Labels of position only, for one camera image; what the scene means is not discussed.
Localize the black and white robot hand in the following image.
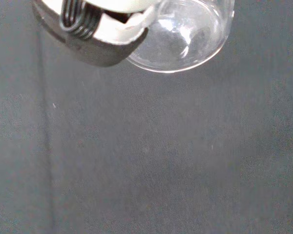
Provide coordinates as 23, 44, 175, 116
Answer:
31, 0, 162, 68

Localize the black bench cloth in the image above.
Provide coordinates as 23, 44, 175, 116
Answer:
0, 0, 293, 234

